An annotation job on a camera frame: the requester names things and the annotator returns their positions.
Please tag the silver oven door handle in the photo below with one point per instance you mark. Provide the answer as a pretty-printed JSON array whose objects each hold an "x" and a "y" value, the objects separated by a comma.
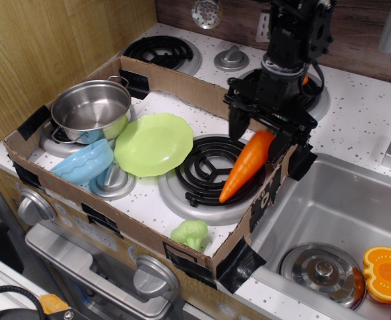
[{"x": 103, "y": 289}]

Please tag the silver middle stove knob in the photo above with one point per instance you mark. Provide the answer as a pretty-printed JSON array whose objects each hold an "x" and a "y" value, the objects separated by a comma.
[{"x": 113, "y": 183}]

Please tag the hanging silver spatula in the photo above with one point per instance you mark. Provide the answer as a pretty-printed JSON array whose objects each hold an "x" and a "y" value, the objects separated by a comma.
[{"x": 262, "y": 28}]

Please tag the back left black burner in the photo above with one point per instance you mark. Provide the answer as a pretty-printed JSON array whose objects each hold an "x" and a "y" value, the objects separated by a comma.
[{"x": 166, "y": 51}]

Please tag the silver stove knob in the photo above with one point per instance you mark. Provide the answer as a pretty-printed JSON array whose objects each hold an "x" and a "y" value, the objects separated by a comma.
[
  {"x": 113, "y": 183},
  {"x": 231, "y": 60}
]

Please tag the green toy broccoli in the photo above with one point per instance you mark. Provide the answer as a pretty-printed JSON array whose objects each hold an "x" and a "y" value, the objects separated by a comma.
[{"x": 190, "y": 233}]

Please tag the back right black burner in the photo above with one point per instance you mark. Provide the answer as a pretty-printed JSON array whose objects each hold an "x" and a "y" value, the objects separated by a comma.
[{"x": 278, "y": 99}]

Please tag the silver oven knob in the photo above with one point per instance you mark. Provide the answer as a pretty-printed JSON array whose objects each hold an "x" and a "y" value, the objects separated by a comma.
[
  {"x": 34, "y": 208},
  {"x": 152, "y": 278}
]

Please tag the silver sink basin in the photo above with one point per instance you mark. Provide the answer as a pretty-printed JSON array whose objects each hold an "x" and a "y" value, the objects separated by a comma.
[{"x": 336, "y": 203}]

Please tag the silver left oven knob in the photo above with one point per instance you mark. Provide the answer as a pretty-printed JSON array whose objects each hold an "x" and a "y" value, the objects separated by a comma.
[{"x": 34, "y": 208}]

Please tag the orange toy fruit half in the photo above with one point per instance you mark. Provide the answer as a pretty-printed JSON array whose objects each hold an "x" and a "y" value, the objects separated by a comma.
[{"x": 377, "y": 272}]

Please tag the cardboard fence with black tape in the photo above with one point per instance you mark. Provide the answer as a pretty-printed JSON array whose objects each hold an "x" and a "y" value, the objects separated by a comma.
[{"x": 233, "y": 262}]

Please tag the orange toy carrot green top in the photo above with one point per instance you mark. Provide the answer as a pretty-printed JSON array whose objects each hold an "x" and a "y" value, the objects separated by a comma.
[{"x": 251, "y": 159}]

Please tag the hanging silver strainer ladle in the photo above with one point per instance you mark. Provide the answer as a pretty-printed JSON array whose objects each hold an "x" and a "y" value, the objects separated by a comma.
[{"x": 207, "y": 14}]

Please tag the orange object bottom left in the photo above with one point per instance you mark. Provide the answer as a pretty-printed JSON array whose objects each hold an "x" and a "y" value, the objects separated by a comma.
[{"x": 52, "y": 304}]

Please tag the light green plastic plate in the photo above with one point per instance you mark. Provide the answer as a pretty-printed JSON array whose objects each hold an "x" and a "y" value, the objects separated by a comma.
[{"x": 153, "y": 145}]

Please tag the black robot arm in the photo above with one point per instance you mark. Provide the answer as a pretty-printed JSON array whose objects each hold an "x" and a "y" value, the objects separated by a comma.
[{"x": 299, "y": 33}]

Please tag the steel pot lid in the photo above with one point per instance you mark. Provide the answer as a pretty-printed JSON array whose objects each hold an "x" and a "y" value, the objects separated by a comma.
[{"x": 326, "y": 270}]

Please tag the silver back stove knob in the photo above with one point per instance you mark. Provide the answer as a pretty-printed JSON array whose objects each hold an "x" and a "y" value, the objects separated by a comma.
[{"x": 231, "y": 60}]

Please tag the black burner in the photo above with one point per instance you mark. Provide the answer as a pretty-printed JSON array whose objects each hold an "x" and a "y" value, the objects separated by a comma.
[
  {"x": 192, "y": 189},
  {"x": 278, "y": 99},
  {"x": 166, "y": 51}
]

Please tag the light blue plastic bowl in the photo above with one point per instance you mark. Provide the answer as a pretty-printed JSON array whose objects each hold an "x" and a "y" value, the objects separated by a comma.
[{"x": 86, "y": 164}]

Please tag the orange toy carrot piece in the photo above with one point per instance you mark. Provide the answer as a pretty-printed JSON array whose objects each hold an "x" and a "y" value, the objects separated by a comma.
[{"x": 305, "y": 80}]

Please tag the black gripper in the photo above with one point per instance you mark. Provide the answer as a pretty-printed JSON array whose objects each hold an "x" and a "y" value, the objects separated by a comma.
[{"x": 280, "y": 145}]

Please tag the silver right oven knob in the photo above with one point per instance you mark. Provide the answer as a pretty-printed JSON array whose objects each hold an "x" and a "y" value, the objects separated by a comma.
[{"x": 152, "y": 278}]

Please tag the front right black burner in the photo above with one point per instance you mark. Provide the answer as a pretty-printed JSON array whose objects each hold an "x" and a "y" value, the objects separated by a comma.
[{"x": 192, "y": 189}]

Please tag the small steel pot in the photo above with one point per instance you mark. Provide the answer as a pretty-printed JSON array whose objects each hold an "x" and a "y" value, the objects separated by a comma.
[{"x": 93, "y": 110}]

